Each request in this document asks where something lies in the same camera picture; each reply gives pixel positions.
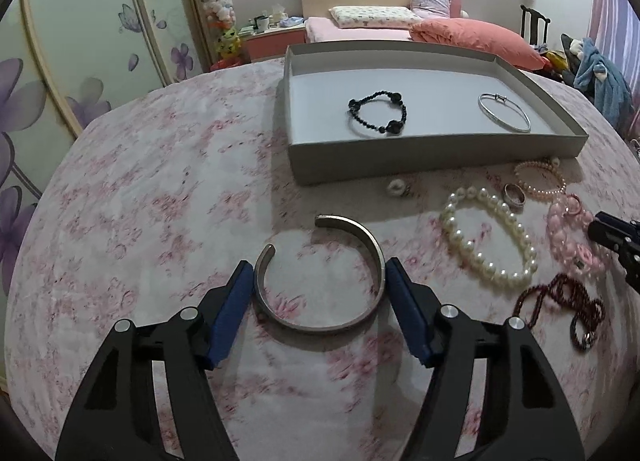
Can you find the salmon pink pillow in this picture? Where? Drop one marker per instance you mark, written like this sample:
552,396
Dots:
475,36

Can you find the pink bed sheet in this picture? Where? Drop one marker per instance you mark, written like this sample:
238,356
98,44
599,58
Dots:
325,33

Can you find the grey cardboard tray box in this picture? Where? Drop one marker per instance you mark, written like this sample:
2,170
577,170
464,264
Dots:
425,91

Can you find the purple pillow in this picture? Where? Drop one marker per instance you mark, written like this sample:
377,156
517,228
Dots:
430,2

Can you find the pink nightstand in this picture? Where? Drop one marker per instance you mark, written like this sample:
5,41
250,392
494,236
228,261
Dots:
270,46

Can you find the dark wooden chair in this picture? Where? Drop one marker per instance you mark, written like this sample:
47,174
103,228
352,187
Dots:
530,21

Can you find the stack of plush toys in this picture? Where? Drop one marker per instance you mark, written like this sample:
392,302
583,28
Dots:
217,1

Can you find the wardrobe with floral doors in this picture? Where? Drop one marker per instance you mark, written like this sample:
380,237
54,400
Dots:
75,41

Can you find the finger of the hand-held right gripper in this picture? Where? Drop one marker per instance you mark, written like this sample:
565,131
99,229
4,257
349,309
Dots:
620,241

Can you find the thin silver bangle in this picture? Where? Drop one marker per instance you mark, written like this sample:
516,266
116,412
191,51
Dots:
492,96

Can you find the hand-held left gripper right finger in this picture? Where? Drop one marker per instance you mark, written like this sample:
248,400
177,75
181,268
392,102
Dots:
410,311

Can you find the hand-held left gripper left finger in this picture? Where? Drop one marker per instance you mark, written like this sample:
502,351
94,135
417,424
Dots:
230,311

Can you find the floral white pillow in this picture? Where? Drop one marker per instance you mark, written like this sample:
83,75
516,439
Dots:
375,16

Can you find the pink floral cloth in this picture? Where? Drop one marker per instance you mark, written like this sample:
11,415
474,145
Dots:
150,191

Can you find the pile of clothes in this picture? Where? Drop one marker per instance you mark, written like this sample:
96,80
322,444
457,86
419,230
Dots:
600,81

